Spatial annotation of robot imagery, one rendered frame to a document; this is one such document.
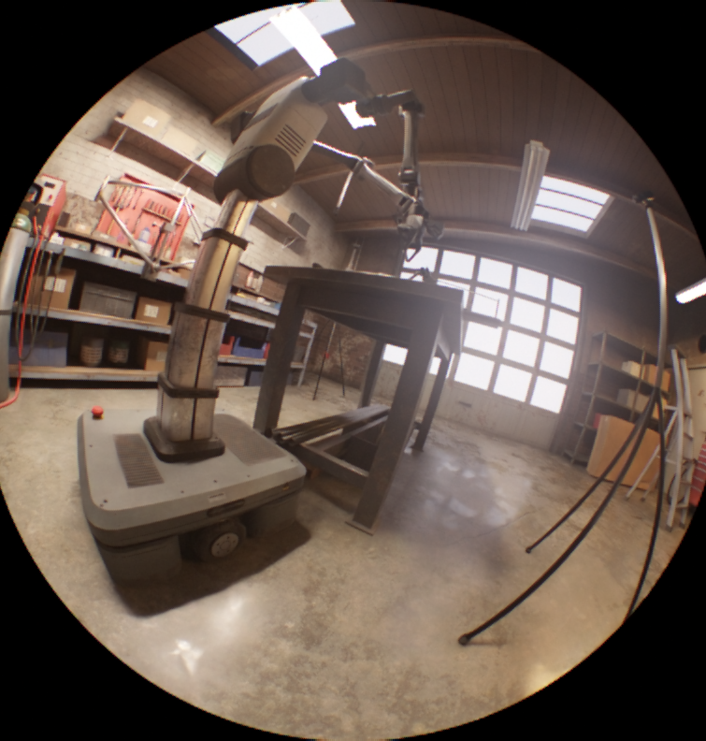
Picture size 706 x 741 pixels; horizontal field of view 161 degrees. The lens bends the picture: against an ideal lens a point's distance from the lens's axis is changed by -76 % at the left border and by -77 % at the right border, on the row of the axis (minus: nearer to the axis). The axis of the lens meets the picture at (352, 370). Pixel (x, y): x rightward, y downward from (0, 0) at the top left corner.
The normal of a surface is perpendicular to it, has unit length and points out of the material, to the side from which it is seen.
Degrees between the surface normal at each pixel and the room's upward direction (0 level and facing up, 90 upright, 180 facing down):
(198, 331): 90
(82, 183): 90
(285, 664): 0
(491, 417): 90
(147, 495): 0
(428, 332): 90
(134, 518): 45
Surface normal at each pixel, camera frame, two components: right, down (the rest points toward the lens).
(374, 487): -0.41, -0.04
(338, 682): 0.27, -0.96
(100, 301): 0.87, 0.28
